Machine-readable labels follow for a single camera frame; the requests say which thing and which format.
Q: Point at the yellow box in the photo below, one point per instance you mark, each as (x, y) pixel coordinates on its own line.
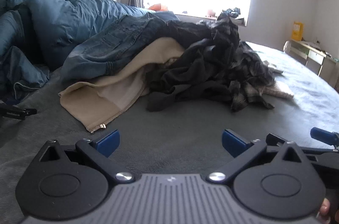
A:
(297, 32)

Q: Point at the black device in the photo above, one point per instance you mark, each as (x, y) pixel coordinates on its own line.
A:
(16, 112)

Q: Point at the dark plaid shirt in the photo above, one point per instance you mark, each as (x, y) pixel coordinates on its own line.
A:
(227, 33)

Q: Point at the dark grey garment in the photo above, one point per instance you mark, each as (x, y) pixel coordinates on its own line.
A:
(190, 73)

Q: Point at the small orange item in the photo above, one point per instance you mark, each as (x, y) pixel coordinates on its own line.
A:
(210, 12)

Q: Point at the beige zip jacket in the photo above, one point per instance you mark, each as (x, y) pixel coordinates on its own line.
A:
(106, 97)

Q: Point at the blue denim garment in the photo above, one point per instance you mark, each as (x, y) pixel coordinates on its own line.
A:
(119, 41)

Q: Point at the pale striped cloth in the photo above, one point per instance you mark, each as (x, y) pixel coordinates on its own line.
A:
(280, 91)

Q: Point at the person's right hand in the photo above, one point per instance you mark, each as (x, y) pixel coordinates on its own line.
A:
(324, 209)

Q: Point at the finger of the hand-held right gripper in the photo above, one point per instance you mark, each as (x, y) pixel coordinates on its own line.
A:
(275, 139)
(323, 135)

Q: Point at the cream desk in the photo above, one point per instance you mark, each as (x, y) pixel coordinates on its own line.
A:
(315, 57)

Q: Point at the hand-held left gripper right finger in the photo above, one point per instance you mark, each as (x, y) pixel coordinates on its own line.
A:
(234, 144)

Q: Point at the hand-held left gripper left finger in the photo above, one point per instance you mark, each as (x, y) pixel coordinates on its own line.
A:
(108, 143)

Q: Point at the grey bed blanket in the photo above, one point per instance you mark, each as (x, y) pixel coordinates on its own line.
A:
(172, 118)

